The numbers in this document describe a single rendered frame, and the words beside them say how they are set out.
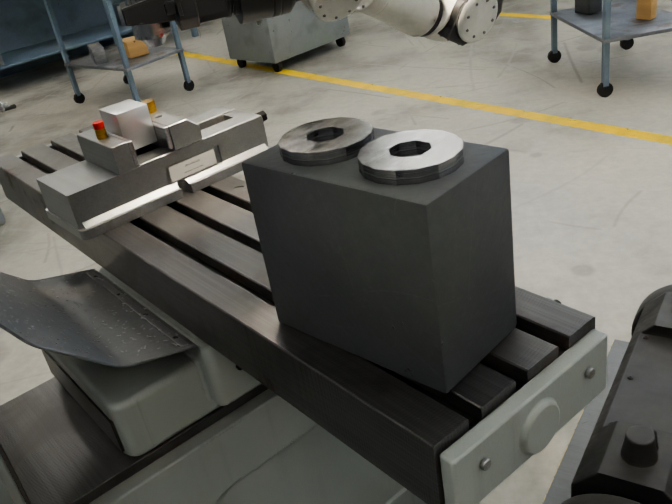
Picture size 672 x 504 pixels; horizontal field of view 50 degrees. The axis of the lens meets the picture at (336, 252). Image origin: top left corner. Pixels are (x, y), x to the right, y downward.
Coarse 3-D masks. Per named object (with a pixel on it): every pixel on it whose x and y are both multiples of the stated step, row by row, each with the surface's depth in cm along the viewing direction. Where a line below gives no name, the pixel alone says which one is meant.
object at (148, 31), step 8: (128, 0) 88; (136, 0) 87; (152, 24) 89; (160, 24) 89; (168, 24) 90; (136, 32) 90; (144, 32) 89; (152, 32) 89; (160, 32) 90; (168, 32) 90
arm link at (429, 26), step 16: (400, 0) 101; (416, 0) 103; (432, 0) 105; (448, 0) 107; (464, 0) 105; (384, 16) 102; (400, 16) 103; (416, 16) 104; (432, 16) 106; (448, 16) 107; (416, 32) 107; (432, 32) 109; (448, 32) 107
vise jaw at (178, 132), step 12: (156, 120) 112; (168, 120) 111; (180, 120) 110; (156, 132) 111; (168, 132) 109; (180, 132) 110; (192, 132) 112; (156, 144) 113; (168, 144) 110; (180, 144) 111
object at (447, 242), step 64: (320, 128) 70; (256, 192) 69; (320, 192) 63; (384, 192) 58; (448, 192) 57; (320, 256) 67; (384, 256) 61; (448, 256) 59; (512, 256) 66; (320, 320) 72; (384, 320) 65; (448, 320) 61; (512, 320) 69; (448, 384) 63
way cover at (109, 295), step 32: (0, 288) 95; (64, 288) 105; (96, 288) 105; (0, 320) 77; (32, 320) 86; (64, 320) 93; (96, 320) 95; (128, 320) 96; (160, 320) 96; (64, 352) 79; (96, 352) 85; (128, 352) 87; (160, 352) 88
